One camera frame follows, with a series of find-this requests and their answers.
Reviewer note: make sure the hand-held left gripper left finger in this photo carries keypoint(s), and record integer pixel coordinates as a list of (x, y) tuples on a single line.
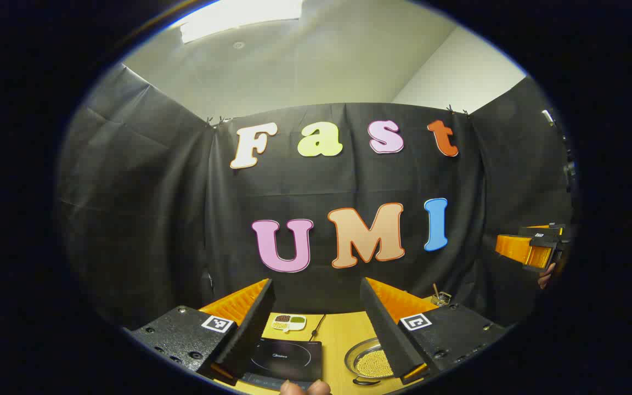
[(253, 323)]

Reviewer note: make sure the pile of soybeans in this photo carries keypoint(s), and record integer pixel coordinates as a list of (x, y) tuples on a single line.
[(373, 365)]

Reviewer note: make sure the glass utensil holder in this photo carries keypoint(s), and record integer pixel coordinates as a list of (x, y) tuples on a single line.
[(442, 299)]

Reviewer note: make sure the stainless steel pot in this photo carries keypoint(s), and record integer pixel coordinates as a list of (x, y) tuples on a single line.
[(355, 356)]

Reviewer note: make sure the black induction cooktop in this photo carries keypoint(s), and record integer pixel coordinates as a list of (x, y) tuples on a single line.
[(288, 359)]

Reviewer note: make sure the ceiling light panel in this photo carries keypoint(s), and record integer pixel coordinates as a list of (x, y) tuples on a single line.
[(239, 16)]

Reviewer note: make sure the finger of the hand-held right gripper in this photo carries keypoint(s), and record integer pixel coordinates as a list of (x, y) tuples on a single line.
[(524, 249)]

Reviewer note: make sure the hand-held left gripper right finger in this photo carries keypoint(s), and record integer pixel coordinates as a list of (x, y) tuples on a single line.
[(384, 334)]

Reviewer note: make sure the wooden stick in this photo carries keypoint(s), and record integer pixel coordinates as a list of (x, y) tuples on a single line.
[(435, 289)]

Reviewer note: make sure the white divided bean dish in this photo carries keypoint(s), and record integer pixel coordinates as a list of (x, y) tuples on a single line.
[(288, 322)]

